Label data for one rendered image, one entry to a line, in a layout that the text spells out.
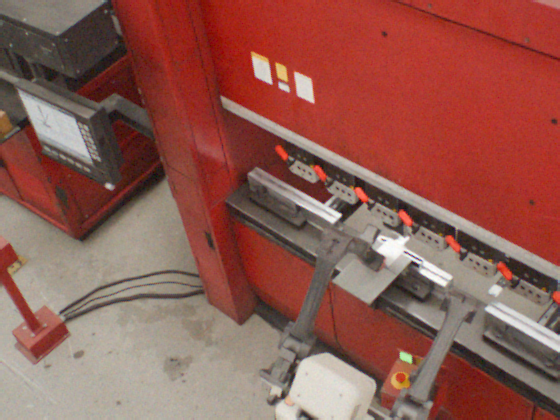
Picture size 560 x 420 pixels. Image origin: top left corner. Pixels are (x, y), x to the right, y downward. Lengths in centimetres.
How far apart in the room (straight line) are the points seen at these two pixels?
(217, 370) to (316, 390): 176
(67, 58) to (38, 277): 213
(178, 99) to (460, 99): 122
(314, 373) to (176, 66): 132
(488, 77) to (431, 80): 21
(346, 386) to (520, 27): 109
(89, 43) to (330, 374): 146
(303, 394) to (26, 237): 299
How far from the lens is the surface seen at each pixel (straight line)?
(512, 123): 233
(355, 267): 310
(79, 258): 483
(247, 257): 384
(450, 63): 234
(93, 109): 314
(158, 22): 297
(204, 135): 334
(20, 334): 446
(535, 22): 209
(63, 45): 293
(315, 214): 336
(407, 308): 313
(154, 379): 417
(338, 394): 236
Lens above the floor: 340
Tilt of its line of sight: 46 degrees down
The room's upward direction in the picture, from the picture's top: 11 degrees counter-clockwise
